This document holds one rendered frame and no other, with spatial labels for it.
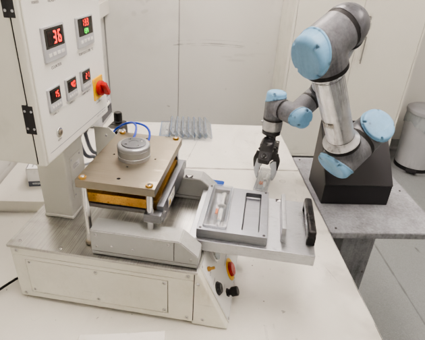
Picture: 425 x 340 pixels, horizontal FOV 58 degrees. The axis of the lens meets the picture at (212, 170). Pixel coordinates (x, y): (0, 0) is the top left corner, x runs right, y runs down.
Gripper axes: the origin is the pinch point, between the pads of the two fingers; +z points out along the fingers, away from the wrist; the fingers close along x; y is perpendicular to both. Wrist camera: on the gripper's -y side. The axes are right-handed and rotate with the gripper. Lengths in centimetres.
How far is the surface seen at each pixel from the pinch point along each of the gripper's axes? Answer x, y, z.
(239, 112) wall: 49, 191, 47
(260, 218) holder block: -6, -59, -22
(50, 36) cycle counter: 37, -71, -62
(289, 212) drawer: -13, -50, -19
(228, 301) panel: -2, -66, 0
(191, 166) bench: 31.6, 1.9, 2.9
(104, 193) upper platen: 29, -71, -28
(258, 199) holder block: -4, -48, -20
